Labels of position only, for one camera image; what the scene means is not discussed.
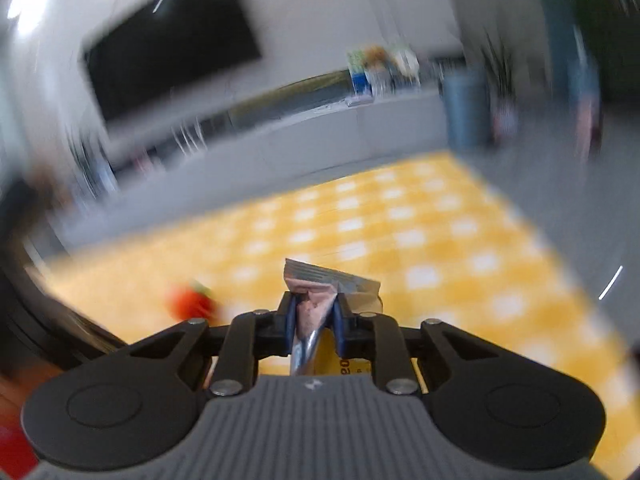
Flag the orange crochet fruit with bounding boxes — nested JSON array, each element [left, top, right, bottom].
[[167, 280, 219, 322]]

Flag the yellow checked tablecloth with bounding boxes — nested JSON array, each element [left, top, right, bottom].
[[30, 149, 632, 477]]

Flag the teddy bear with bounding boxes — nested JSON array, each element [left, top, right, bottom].
[[364, 45, 390, 97]]

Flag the potted plant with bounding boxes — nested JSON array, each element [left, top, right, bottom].
[[479, 32, 522, 137]]

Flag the red box lid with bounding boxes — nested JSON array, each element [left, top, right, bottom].
[[0, 405, 42, 480]]

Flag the silver snack wrapper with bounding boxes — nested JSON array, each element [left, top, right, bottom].
[[283, 258, 385, 377]]

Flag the orange cardboard box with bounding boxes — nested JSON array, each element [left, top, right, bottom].
[[0, 359, 68, 413]]

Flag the black television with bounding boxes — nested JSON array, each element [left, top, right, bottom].
[[81, 0, 264, 124]]

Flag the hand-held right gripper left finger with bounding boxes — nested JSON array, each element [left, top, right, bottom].
[[127, 291, 301, 397]]

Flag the grey trash can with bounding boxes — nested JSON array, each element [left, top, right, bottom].
[[442, 71, 489, 150]]

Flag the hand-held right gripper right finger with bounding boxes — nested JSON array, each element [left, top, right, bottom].
[[329, 292, 502, 397]]

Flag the white low console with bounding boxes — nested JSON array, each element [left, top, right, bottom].
[[65, 82, 452, 243]]

